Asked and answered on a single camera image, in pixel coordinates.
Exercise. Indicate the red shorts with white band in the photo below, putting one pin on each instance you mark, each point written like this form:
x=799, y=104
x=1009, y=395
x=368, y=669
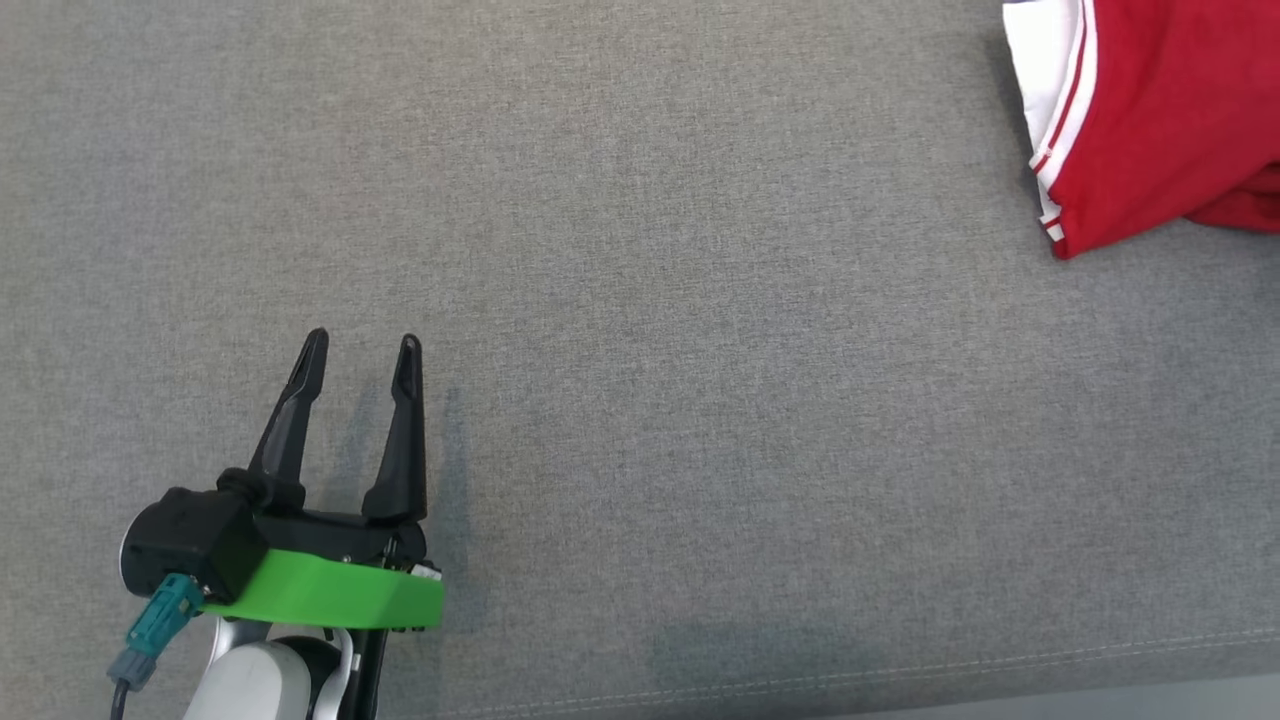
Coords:
x=1250, y=205

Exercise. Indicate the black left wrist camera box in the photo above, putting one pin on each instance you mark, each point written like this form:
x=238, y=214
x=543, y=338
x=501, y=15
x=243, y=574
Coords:
x=195, y=540

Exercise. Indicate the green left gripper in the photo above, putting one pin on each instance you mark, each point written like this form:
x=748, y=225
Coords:
x=340, y=595

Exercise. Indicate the red basketball jersey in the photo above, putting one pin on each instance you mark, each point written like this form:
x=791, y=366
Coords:
x=1170, y=100

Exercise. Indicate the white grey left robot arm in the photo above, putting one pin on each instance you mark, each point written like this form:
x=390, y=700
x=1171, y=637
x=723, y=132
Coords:
x=260, y=685

